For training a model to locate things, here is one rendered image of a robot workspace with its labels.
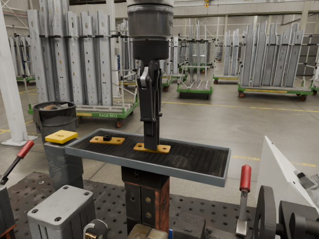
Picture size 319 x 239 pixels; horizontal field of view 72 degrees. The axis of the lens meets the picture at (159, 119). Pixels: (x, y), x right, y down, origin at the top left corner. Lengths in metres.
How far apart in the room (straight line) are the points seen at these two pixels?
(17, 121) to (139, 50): 3.54
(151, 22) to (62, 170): 0.45
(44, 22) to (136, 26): 4.52
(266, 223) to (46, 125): 2.69
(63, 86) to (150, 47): 4.38
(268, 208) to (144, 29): 0.35
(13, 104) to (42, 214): 3.42
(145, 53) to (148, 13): 0.07
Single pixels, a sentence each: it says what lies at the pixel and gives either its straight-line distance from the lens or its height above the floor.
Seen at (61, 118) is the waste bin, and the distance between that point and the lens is 2.82.
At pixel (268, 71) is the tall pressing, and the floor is 0.73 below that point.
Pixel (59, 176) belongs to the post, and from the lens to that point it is 0.69.
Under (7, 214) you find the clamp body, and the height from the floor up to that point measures 0.99.
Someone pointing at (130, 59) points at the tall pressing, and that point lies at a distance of 7.80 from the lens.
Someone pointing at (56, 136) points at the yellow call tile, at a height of 1.16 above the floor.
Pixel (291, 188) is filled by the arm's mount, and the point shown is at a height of 1.00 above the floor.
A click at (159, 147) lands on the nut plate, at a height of 1.16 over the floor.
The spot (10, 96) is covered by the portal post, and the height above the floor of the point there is 0.74.
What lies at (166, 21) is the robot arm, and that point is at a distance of 0.45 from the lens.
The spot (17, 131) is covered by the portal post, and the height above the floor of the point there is 0.19.
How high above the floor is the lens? 1.39
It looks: 18 degrees down
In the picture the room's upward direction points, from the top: straight up
